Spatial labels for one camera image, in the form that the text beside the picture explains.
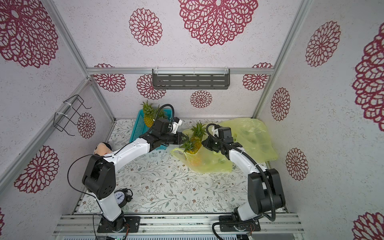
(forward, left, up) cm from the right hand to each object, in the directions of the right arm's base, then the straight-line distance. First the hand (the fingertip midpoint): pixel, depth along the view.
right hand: (201, 140), depth 87 cm
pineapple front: (-10, +4, -6) cm, 12 cm away
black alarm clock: (-29, +42, -12) cm, 52 cm away
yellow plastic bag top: (-6, -3, -13) cm, 14 cm away
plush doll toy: (-3, +61, -5) cm, 62 cm away
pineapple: (+6, +2, +1) cm, 6 cm away
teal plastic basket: (+17, +44, -7) cm, 48 cm away
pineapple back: (+23, +35, +1) cm, 42 cm away
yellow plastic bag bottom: (+16, -39, -18) cm, 45 cm away
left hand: (-1, +7, +3) cm, 8 cm away
